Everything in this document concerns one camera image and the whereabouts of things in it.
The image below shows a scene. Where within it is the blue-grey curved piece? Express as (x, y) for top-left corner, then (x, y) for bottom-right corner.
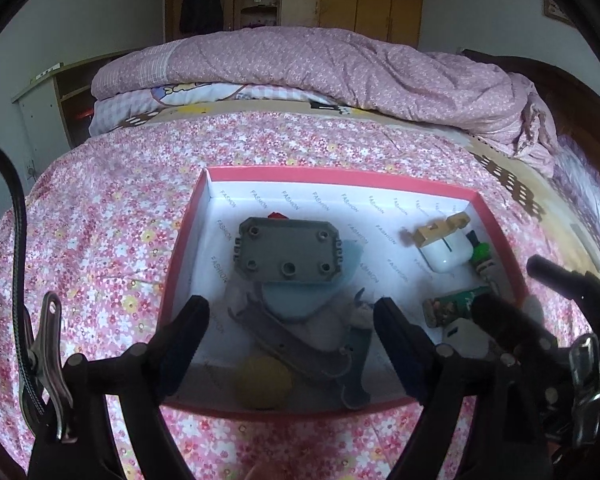
(337, 330), (376, 409)

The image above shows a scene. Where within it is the cartoon print pillow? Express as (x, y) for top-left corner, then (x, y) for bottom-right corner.
(90, 82), (341, 136)

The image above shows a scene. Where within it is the pink quilt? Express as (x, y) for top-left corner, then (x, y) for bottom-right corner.
(90, 27), (561, 178)

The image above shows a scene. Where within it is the black cable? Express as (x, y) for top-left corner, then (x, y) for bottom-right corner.
(0, 137), (48, 436)

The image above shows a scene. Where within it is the pink floral bedsheet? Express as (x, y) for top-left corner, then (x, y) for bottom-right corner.
(0, 110), (596, 480)

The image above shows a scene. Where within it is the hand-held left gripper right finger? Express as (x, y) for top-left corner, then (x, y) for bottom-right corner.
(372, 296), (556, 480)

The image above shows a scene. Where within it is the lilac pillow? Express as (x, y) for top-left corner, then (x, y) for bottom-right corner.
(550, 135), (600, 261)

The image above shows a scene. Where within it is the small brown cartoon charm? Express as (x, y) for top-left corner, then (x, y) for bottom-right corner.
(350, 287), (376, 328)

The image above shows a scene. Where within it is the yellow round ball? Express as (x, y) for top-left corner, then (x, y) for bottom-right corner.
(235, 357), (293, 411)

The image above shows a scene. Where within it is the bedside cabinet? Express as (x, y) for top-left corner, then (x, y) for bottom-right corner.
(12, 52), (146, 181)

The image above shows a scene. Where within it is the metal spring clip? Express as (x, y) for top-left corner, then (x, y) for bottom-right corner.
(24, 292), (78, 443)

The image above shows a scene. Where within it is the grey oval case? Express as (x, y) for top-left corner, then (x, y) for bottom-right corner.
(260, 240), (368, 323)

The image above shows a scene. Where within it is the white charger plug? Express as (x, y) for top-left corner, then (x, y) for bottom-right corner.
(437, 317), (501, 361)

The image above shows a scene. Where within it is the wooden block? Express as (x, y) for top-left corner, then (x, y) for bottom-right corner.
(414, 213), (468, 248)

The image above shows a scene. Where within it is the grey plastic plate with holes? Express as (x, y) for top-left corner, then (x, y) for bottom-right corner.
(231, 216), (342, 286)

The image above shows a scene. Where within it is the dark hanging coat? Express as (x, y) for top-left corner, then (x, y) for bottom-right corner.
(180, 0), (224, 35)

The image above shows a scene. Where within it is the grey metal bracket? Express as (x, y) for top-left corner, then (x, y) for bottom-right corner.
(227, 305), (351, 378)

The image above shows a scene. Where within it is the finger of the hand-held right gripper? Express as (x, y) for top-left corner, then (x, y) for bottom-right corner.
(472, 292), (561, 361)
(526, 255), (600, 321)

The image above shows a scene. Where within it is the framed wall picture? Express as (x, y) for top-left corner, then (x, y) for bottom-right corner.
(542, 0), (578, 28)

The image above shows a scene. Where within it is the pink cardboard box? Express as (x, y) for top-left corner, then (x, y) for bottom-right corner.
(161, 165), (531, 416)

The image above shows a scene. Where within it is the white earbuds case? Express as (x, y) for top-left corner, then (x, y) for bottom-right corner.
(419, 232), (468, 274)

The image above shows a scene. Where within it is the dark wooden headboard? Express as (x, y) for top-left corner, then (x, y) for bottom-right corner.
(460, 49), (600, 196)

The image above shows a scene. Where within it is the green cartoon lighter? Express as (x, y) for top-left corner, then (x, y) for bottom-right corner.
(424, 286), (491, 328)

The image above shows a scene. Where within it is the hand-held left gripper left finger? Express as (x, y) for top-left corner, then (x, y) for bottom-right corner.
(27, 294), (212, 480)

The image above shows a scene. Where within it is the green toy figure keychain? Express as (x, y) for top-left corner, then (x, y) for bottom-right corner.
(464, 230), (503, 296)

